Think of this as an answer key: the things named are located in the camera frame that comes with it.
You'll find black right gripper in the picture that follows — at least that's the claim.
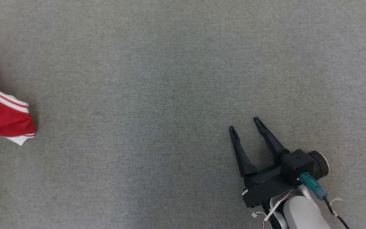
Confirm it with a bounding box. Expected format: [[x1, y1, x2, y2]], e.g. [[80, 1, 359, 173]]
[[229, 117, 300, 209]]

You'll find red jersey with letter print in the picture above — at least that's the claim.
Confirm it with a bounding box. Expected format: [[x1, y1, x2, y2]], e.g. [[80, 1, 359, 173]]
[[0, 43, 37, 146]]

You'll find teal connector with black cable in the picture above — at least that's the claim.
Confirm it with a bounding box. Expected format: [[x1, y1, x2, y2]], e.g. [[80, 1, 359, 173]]
[[299, 172, 350, 229]]

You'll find grey fabric sofa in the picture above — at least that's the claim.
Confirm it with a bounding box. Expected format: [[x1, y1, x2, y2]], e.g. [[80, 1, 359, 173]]
[[0, 0, 366, 229]]

